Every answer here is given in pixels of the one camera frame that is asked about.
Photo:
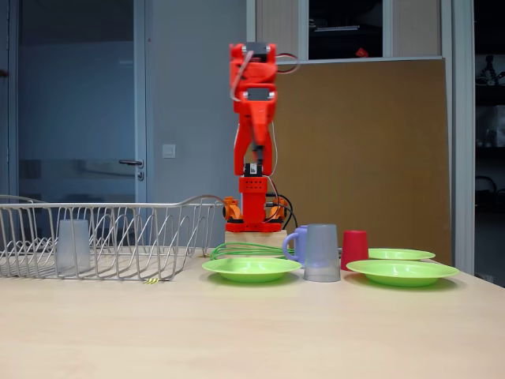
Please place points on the white open cabinet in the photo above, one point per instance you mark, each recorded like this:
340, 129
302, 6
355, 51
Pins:
301, 27

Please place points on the small red object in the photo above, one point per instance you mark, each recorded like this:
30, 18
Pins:
361, 52

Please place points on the purple plastic mug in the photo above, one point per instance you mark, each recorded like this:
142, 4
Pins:
298, 241

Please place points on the green plastic plate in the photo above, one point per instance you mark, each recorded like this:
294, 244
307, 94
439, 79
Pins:
402, 272
402, 254
252, 270

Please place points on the orange gripper black servo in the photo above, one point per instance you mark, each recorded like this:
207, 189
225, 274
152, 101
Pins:
258, 108

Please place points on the blue grey glass door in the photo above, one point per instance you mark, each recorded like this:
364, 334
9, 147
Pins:
79, 98

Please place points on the red plastic cup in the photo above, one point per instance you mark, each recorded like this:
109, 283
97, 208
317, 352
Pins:
355, 248

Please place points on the yellow black striped tape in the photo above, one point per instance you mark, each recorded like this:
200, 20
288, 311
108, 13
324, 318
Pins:
152, 281

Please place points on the grey translucent plastic cup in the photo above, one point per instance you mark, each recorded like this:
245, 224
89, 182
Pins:
74, 248
321, 252

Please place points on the brown board panel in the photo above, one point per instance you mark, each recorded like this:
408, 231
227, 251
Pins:
355, 158

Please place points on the orange table clamp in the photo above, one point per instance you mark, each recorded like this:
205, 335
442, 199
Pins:
232, 209
278, 211

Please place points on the wooden base block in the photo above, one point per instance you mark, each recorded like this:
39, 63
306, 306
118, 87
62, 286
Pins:
256, 242

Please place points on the white light switch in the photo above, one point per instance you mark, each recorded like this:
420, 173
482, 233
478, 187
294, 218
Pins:
169, 151

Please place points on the orange LeRobot robot arm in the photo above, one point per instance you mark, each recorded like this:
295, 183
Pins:
252, 197

